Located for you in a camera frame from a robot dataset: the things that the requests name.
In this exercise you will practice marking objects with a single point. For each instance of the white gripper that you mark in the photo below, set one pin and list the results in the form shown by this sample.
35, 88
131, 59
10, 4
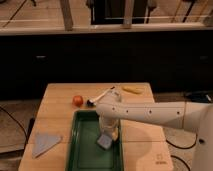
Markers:
109, 127

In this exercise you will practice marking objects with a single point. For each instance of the grey-blue sponge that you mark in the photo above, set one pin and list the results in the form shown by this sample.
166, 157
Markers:
104, 141

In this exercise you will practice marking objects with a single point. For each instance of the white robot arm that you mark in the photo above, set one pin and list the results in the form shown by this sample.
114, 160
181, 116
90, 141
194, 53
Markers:
193, 117

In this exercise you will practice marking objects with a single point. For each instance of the green plastic tray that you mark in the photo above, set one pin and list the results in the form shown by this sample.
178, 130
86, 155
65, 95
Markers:
84, 153

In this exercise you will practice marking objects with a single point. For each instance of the red tomato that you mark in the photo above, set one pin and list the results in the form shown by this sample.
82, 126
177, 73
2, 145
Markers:
77, 100

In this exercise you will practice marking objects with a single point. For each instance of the yellow banana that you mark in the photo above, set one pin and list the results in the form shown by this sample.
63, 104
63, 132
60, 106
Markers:
131, 90

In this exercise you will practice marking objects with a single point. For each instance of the grey triangular cloth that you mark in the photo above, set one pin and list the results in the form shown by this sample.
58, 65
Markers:
44, 142

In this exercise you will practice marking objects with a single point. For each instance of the dark blue floor object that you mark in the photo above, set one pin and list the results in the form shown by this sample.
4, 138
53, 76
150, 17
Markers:
201, 97

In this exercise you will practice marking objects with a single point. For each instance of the white-handled black brush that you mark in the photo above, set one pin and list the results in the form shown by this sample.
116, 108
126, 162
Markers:
91, 102

